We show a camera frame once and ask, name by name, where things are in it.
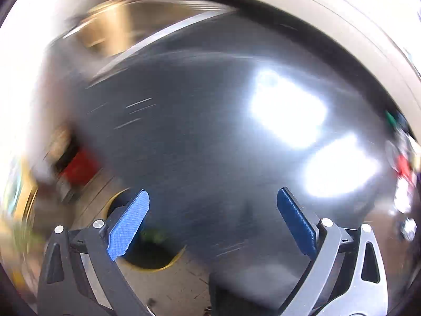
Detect colourful clutter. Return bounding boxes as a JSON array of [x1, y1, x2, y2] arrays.
[[384, 110, 421, 239]]

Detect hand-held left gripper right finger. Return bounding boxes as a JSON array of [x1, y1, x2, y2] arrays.
[[277, 187, 389, 316]]

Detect black bin with yellow rim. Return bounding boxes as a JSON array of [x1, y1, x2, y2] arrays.
[[105, 187, 188, 272]]

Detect red object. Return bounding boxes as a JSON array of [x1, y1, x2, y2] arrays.
[[62, 151, 100, 186]]

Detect stainless steel sink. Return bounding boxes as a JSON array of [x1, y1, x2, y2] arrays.
[[62, 0, 231, 61]]

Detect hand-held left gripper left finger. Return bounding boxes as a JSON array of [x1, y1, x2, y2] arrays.
[[37, 189, 152, 316]]

